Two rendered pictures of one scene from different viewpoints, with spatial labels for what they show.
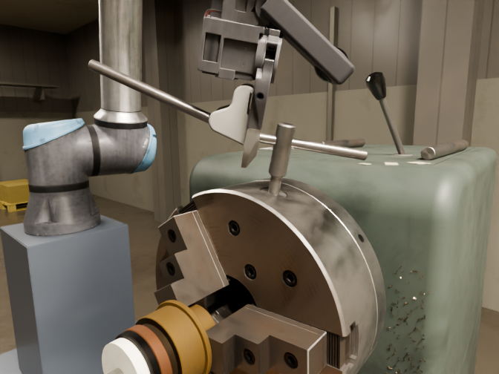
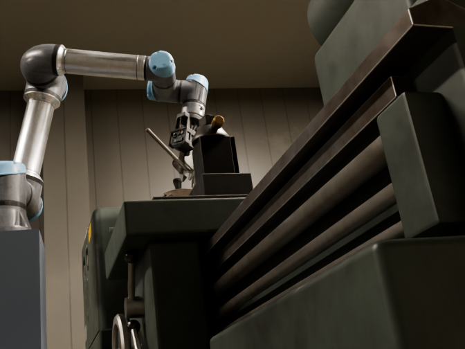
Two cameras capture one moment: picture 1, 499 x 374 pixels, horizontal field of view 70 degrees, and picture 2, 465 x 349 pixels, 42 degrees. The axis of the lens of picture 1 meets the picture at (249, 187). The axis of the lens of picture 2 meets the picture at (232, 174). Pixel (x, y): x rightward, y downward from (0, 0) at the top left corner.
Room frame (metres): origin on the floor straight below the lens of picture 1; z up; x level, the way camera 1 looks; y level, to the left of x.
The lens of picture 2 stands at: (-0.60, 1.39, 0.60)
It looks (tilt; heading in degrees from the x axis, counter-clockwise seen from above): 21 degrees up; 302
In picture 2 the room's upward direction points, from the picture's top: 8 degrees counter-clockwise
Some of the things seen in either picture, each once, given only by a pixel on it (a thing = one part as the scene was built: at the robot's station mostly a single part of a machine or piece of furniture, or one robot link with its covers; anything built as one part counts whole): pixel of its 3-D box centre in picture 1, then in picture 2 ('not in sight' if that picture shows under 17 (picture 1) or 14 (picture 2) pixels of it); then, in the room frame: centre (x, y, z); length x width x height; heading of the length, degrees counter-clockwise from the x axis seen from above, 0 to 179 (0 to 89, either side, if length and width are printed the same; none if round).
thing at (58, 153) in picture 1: (59, 150); (5, 185); (0.77, 0.41, 1.27); 0.13 x 0.12 x 0.14; 127
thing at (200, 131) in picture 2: not in sight; (210, 136); (0.03, 0.44, 1.14); 0.08 x 0.08 x 0.03
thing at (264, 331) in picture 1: (278, 344); not in sight; (0.35, -0.03, 1.08); 0.12 x 0.11 x 0.05; 51
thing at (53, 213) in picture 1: (62, 203); (3, 224); (0.76, 0.41, 1.15); 0.15 x 0.15 x 0.10
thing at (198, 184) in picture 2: not in sight; (214, 203); (0.06, 0.42, 1.00); 0.20 x 0.10 x 0.05; 141
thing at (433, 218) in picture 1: (353, 235); (157, 280); (0.79, -0.24, 1.06); 0.59 x 0.48 x 0.39; 141
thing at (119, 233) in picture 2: not in sight; (254, 237); (-0.03, 0.44, 0.90); 0.53 x 0.30 x 0.06; 51
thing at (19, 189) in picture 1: (36, 191); not in sight; (6.10, 3.74, 0.20); 1.17 x 0.85 x 0.41; 137
